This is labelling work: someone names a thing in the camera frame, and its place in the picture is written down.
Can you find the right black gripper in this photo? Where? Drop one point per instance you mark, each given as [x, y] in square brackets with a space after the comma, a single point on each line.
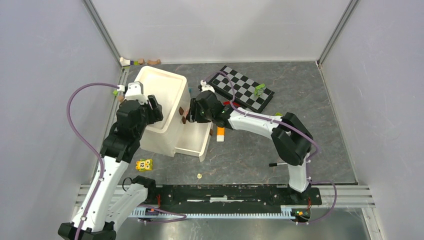
[193, 115]

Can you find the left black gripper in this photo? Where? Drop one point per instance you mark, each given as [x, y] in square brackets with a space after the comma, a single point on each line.
[155, 113]

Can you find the orange white cream tube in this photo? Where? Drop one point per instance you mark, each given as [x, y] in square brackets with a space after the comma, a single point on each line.
[220, 134]

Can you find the white drawer organizer box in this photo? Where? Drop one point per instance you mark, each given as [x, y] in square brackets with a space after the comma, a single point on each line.
[173, 134]

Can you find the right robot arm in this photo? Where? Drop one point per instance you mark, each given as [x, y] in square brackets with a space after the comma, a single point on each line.
[292, 141]

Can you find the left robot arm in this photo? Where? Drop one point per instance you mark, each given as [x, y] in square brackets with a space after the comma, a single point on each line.
[97, 219]

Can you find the red lego arch piece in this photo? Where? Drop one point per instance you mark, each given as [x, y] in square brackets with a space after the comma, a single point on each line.
[225, 103]

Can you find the small brown wooden block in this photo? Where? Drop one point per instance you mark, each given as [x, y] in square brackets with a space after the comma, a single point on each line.
[120, 98]

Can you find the black grey checkerboard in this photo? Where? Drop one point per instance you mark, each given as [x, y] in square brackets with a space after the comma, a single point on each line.
[229, 82]

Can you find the tan wooden arch block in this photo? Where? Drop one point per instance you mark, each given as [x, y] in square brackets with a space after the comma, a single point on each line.
[153, 62]

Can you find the green lego plate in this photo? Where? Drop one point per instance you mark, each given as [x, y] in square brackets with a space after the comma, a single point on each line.
[259, 89]

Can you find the yellow owl number block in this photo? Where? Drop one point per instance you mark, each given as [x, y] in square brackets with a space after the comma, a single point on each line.
[143, 165]

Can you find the black eyeliner pen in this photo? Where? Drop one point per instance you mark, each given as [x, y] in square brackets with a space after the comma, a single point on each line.
[276, 164]

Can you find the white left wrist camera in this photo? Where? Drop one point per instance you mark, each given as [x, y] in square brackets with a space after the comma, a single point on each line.
[134, 91]

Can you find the white block by wall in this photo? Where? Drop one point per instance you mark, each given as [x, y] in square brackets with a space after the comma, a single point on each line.
[124, 62]

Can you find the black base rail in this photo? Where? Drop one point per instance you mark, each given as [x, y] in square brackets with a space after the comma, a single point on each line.
[230, 198]

